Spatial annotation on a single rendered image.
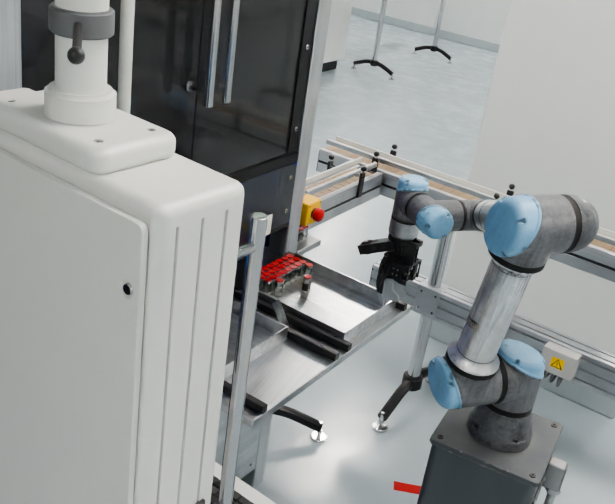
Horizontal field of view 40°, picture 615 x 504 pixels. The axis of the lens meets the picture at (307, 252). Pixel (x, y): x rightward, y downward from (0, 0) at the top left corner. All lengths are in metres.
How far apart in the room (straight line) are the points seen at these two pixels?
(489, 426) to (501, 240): 0.53
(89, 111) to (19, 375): 0.45
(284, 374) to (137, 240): 0.94
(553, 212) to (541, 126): 1.83
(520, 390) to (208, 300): 0.95
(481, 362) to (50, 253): 0.97
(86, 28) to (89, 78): 0.07
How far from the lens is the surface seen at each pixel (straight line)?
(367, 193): 3.00
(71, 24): 1.16
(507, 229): 1.61
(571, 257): 2.87
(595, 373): 3.02
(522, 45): 3.44
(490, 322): 1.75
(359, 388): 3.48
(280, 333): 2.02
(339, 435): 3.21
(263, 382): 1.90
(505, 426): 1.98
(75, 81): 1.19
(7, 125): 1.25
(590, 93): 3.37
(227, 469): 1.46
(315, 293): 2.27
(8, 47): 1.53
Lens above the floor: 1.97
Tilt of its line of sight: 26 degrees down
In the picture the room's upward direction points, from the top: 9 degrees clockwise
